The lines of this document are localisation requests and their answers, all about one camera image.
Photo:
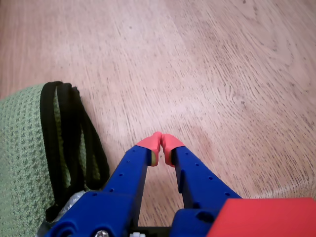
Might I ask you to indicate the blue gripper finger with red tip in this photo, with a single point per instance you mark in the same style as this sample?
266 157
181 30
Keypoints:
197 182
118 197

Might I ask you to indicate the green waffle cloth black trim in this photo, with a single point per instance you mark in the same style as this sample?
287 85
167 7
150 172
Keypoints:
19 148

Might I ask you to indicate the silver foil wrapper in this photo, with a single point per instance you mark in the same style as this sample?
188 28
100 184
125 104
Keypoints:
71 202

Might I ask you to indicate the red camera mount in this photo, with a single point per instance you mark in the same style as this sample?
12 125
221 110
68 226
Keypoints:
266 219

